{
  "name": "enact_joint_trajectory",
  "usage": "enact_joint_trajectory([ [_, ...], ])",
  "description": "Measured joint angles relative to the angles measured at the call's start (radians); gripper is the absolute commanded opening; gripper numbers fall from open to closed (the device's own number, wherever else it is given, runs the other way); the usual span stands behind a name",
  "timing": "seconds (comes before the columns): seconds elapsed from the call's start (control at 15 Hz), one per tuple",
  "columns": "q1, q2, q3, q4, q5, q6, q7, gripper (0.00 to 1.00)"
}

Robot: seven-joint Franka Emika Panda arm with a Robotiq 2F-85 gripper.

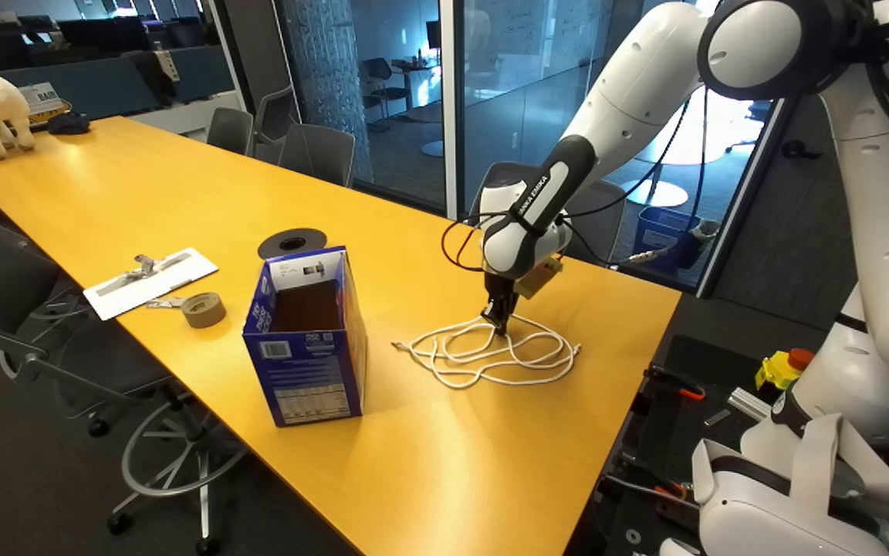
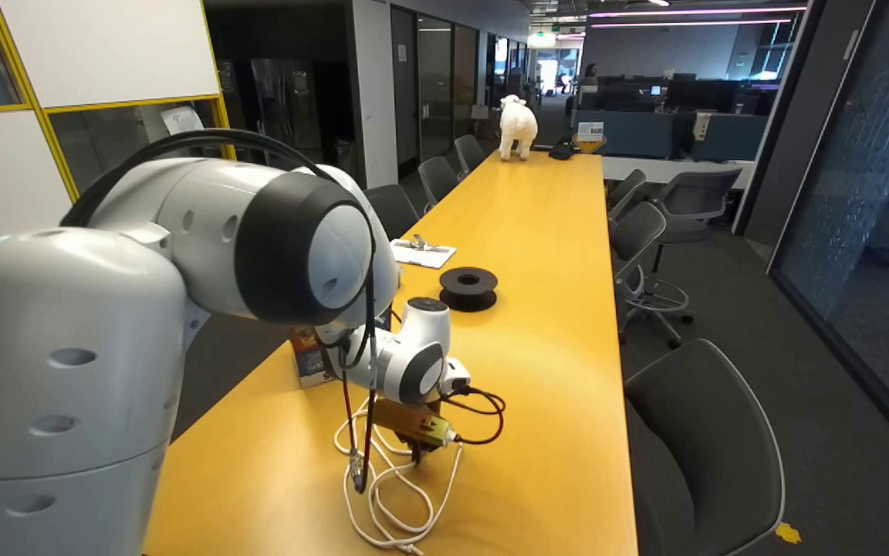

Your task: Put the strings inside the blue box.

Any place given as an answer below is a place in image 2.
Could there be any white string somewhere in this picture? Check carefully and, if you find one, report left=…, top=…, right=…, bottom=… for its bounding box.
left=329, top=395, right=438, bottom=551
left=345, top=410, right=466, bottom=556

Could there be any black tape roll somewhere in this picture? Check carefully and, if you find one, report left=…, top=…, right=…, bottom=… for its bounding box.
left=435, top=262, right=499, bottom=312

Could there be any white paper sheet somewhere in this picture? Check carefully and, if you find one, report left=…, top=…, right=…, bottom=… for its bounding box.
left=389, top=239, right=459, bottom=273

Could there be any grey office chair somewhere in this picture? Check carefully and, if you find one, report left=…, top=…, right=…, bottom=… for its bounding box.
left=604, top=166, right=648, bottom=224
left=625, top=337, right=790, bottom=556
left=609, top=198, right=697, bottom=349
left=416, top=154, right=459, bottom=207
left=450, top=134, right=488, bottom=177
left=657, top=166, right=745, bottom=233
left=365, top=182, right=424, bottom=242

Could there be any white side table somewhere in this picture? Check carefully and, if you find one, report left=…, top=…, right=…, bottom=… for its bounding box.
left=602, top=150, right=758, bottom=194

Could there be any dark grey sofa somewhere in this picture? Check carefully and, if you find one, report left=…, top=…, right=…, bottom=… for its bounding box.
left=573, top=102, right=777, bottom=165

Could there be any small white paper sign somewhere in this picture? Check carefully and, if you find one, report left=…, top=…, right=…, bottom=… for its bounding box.
left=160, top=105, right=206, bottom=135

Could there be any yellowish wrist camera box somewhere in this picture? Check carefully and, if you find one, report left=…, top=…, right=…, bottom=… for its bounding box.
left=368, top=395, right=459, bottom=449

